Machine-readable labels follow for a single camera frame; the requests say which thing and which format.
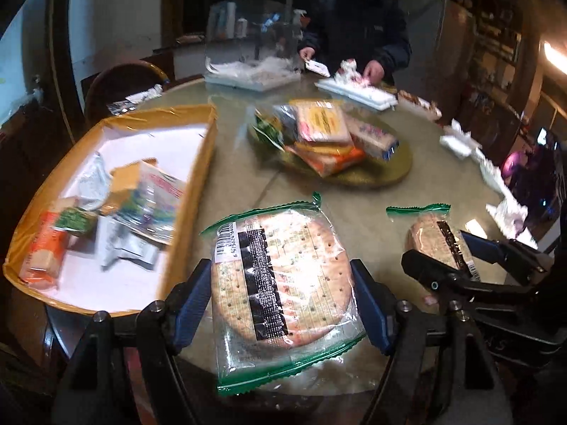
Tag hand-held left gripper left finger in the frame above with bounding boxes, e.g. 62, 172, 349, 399
53, 258, 213, 425

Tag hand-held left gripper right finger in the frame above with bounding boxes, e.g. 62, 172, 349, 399
349, 259, 506, 425

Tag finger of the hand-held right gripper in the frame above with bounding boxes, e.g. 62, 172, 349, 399
400, 249, 533, 307
460, 230, 555, 287

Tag round cracker packet green edged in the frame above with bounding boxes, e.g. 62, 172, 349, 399
199, 192, 369, 398
385, 203, 482, 283

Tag yellow taped cardboard tray box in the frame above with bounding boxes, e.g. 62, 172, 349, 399
2, 103, 219, 318

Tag white plastic packet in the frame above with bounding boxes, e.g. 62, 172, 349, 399
96, 216, 161, 272

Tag white blue green snack packet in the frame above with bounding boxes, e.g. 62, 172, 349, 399
112, 160, 187, 245

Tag small green snack packet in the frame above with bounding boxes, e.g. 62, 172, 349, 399
57, 206, 99, 236
252, 110, 287, 148

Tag yellow brown snack packet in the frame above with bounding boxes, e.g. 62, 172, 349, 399
107, 158, 159, 215

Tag orange red cracker packet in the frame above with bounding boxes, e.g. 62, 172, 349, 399
19, 209, 74, 287

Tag silver foil packet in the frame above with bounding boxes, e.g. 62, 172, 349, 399
72, 152, 112, 212

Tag shallow bowl of snacks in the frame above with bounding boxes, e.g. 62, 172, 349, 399
395, 90, 444, 121

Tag crumpled clear plastic wrap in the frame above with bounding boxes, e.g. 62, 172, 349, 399
477, 158, 540, 249

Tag yellow glass turntable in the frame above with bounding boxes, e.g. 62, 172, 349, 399
247, 101, 414, 192

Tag white crumpled tissue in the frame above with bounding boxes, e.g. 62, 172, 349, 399
438, 121, 484, 161

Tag pink and blue biscuit packet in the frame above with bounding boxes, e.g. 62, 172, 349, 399
344, 116, 400, 161

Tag orange snack packet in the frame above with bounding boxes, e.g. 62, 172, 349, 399
285, 141, 367, 178

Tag yellow cracker packet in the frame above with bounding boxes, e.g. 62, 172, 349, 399
293, 100, 354, 145

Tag long white tray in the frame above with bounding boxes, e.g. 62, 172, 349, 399
314, 77, 398, 112

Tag dark wooden shelf cabinet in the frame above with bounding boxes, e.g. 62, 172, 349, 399
443, 0, 540, 113

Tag pink white wrapper pile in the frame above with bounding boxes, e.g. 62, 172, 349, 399
333, 59, 369, 88

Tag crumpled white wrappers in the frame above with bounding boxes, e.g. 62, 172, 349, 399
107, 83, 165, 114

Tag dark wooden chair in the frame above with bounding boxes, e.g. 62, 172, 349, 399
83, 61, 170, 119

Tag white foam tray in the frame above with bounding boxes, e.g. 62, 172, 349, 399
204, 59, 303, 95

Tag clear plastic cover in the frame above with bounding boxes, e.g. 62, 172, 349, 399
205, 0, 305, 76

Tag bright wall lamp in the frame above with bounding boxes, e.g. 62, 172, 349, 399
541, 39, 567, 77

